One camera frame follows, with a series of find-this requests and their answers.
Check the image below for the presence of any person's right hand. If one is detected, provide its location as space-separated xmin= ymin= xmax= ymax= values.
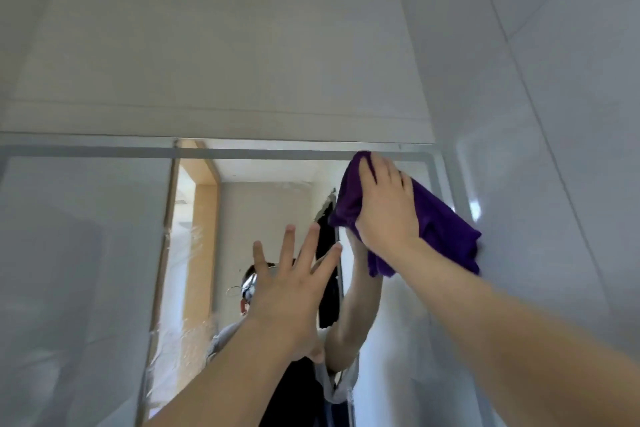
xmin=354 ymin=151 xmax=421 ymax=256

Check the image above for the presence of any person's left hand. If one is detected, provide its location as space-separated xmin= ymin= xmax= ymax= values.
xmin=247 ymin=223 xmax=344 ymax=365

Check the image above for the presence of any purple microfiber cloth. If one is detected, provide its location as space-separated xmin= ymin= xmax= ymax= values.
xmin=327 ymin=150 xmax=483 ymax=279

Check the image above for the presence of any person's left forearm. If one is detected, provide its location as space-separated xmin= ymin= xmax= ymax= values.
xmin=144 ymin=317 xmax=301 ymax=427

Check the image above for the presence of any person's right forearm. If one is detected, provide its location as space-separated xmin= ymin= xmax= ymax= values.
xmin=390 ymin=237 xmax=640 ymax=427

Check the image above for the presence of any wall mirror with frosted border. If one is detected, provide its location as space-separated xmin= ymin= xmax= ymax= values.
xmin=0 ymin=133 xmax=496 ymax=427

